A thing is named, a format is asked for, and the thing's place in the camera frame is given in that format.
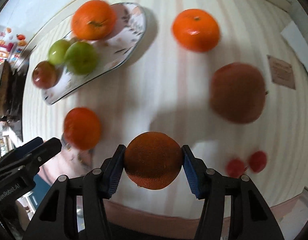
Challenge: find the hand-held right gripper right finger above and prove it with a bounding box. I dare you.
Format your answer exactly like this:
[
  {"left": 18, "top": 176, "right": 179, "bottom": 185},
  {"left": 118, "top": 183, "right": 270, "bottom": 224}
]
[{"left": 181, "top": 145, "right": 286, "bottom": 240}]

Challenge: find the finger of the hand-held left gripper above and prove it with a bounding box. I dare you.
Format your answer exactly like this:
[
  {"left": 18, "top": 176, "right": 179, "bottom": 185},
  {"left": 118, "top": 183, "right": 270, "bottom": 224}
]
[
  {"left": 23, "top": 137, "right": 62, "bottom": 172},
  {"left": 15, "top": 137, "right": 44, "bottom": 161}
]

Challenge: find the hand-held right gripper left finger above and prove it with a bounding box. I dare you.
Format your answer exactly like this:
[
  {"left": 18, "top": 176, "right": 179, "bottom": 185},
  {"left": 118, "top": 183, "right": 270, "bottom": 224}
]
[{"left": 22, "top": 144, "right": 127, "bottom": 240}]

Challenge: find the patterned white plate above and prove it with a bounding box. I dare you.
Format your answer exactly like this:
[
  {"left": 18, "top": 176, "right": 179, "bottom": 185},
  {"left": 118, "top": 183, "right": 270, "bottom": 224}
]
[
  {"left": 59, "top": 133, "right": 96, "bottom": 177},
  {"left": 41, "top": 2, "right": 147, "bottom": 105}
]

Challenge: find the dark orange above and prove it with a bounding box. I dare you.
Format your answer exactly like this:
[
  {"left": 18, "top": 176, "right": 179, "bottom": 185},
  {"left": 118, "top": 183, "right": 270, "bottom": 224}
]
[{"left": 123, "top": 131, "right": 182, "bottom": 190}]

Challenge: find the red-orange tangerine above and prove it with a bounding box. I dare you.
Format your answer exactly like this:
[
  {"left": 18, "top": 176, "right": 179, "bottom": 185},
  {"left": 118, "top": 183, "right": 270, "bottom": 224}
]
[{"left": 63, "top": 107, "right": 102, "bottom": 150}]

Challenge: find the small red cherry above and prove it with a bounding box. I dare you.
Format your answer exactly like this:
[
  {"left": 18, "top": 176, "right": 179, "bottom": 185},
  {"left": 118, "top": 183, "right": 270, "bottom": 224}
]
[
  {"left": 225, "top": 158, "right": 247, "bottom": 178},
  {"left": 248, "top": 150, "right": 268, "bottom": 173}
]

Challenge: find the pink cloth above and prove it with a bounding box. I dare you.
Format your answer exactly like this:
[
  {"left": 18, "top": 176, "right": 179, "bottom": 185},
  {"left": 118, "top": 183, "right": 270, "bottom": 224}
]
[{"left": 104, "top": 194, "right": 308, "bottom": 224}]

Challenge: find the dark metal appliance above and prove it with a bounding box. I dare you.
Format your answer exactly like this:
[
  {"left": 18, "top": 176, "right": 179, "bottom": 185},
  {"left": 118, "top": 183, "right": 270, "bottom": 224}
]
[{"left": 0, "top": 61, "right": 29, "bottom": 142}]

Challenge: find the red-green apple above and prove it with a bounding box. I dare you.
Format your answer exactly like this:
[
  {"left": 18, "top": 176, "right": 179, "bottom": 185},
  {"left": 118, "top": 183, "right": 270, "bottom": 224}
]
[{"left": 32, "top": 61, "right": 57, "bottom": 89}]

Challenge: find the white striped tablecloth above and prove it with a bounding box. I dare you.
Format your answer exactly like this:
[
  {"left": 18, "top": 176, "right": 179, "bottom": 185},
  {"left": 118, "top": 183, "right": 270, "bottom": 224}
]
[{"left": 22, "top": 0, "right": 308, "bottom": 219}]

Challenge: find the large brown-red apple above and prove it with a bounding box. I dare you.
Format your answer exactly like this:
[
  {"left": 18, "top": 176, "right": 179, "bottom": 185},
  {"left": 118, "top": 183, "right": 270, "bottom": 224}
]
[{"left": 210, "top": 62, "right": 268, "bottom": 124}]

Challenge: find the green apple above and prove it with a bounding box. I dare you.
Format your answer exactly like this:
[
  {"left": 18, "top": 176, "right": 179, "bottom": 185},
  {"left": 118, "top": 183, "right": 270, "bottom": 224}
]
[
  {"left": 48, "top": 39, "right": 71, "bottom": 66},
  {"left": 64, "top": 41, "right": 98, "bottom": 75}
]

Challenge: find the brown card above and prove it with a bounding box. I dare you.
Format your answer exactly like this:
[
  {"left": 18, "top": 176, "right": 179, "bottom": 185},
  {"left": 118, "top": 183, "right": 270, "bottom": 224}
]
[{"left": 267, "top": 55, "right": 296, "bottom": 90}]

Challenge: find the bright orange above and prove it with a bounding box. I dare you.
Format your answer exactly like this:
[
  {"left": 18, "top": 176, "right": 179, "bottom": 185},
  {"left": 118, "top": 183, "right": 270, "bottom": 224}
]
[
  {"left": 172, "top": 9, "right": 221, "bottom": 53},
  {"left": 71, "top": 0, "right": 117, "bottom": 41}
]

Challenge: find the white paper sheet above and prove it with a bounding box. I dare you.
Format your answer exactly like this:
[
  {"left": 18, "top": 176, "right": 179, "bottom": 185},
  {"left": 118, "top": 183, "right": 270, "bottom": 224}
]
[{"left": 280, "top": 21, "right": 308, "bottom": 68}]

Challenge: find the colourful wall poster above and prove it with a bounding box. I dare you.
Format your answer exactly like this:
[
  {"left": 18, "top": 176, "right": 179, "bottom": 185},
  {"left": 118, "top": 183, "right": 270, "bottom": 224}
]
[{"left": 0, "top": 25, "right": 28, "bottom": 68}]

